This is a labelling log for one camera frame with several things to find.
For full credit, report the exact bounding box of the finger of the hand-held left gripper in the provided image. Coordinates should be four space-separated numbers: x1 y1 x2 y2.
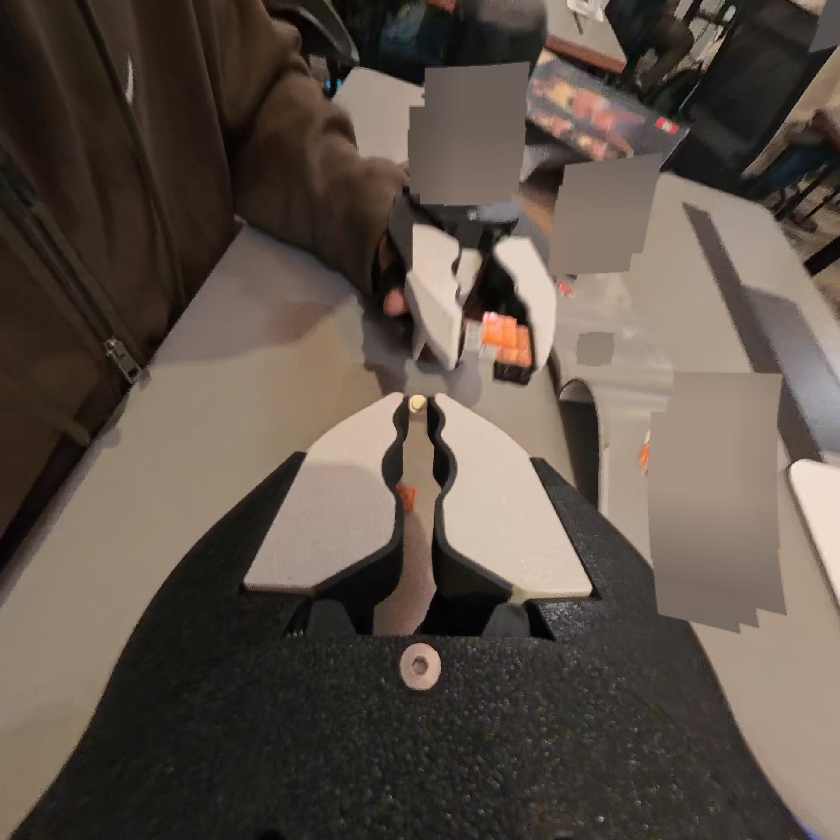
403 223 466 370
491 235 560 376

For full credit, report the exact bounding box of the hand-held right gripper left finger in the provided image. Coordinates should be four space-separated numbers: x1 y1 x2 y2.
243 392 405 613

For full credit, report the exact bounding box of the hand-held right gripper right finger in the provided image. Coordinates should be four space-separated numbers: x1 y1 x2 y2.
428 392 597 606

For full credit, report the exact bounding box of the orange brick assembly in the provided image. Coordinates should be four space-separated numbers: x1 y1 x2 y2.
462 311 542 385

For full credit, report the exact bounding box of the person's left forearm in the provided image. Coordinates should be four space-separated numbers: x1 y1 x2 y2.
217 13 411 296

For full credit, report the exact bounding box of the grey desk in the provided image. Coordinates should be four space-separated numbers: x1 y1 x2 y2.
0 66 840 840

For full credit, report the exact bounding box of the person's left hand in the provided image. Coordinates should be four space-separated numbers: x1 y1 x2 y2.
371 233 413 320

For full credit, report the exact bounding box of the dark printed toy box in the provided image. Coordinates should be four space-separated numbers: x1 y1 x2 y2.
525 49 690 161

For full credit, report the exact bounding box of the wood-edged long table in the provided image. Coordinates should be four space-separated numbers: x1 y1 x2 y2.
545 0 631 76

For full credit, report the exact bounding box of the person's brown jacket torso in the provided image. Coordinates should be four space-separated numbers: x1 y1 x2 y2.
0 0 277 546

